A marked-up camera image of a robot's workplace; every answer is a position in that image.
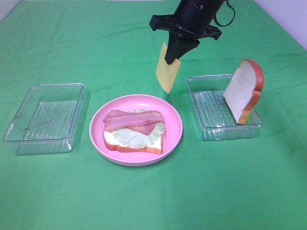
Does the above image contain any toy lettuce leaf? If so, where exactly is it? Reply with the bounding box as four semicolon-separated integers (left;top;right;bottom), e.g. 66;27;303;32
103;110;165;154

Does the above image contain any green tablecloth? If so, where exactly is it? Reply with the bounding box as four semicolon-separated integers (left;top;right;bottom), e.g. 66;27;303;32
0;0;307;230

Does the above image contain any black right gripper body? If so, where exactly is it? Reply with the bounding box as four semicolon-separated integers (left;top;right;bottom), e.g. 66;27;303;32
149;9;222;42

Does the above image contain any yellow toy cheese slice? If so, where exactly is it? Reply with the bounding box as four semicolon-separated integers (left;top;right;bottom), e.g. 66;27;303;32
156;42;181;93

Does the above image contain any clear plastic tray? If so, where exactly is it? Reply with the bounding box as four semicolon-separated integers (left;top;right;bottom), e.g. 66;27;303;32
2;83;84;155
186;74;262;141

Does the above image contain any toy ham slice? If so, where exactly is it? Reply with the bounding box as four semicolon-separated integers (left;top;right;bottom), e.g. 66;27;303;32
127;123;155;135

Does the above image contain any right clear plastic tray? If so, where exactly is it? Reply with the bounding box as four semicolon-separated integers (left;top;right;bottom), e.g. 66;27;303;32
186;74;262;141

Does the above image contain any toy bacon strip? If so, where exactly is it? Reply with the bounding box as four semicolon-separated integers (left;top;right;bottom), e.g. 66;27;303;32
103;110;164;132

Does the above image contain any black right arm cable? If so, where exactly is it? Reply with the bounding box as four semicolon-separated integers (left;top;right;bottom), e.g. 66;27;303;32
214;0;236;27

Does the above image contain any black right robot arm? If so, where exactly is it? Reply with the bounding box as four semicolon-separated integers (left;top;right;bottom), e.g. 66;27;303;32
149;0;224;65

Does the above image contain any left clear plastic tray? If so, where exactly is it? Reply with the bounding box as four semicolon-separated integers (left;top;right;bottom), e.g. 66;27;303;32
2;83;84;155

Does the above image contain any toy bread slice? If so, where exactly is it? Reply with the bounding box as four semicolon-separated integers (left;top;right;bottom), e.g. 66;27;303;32
104;122;165;154
223;59;264;124

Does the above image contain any pink round plate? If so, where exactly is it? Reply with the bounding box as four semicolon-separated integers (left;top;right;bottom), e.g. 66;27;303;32
89;94;183;166

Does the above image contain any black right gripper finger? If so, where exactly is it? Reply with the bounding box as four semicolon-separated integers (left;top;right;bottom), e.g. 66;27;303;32
177;39;200;59
165;32;189;65

